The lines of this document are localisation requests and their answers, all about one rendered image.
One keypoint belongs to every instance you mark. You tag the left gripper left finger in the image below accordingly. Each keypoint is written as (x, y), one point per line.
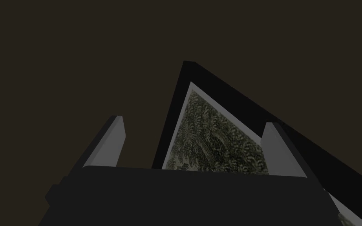
(107, 147)

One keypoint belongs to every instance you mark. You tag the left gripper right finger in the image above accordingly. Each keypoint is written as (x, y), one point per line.
(280, 153)

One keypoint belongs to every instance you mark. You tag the black framed leaf picture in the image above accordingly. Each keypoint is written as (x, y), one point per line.
(212, 138)

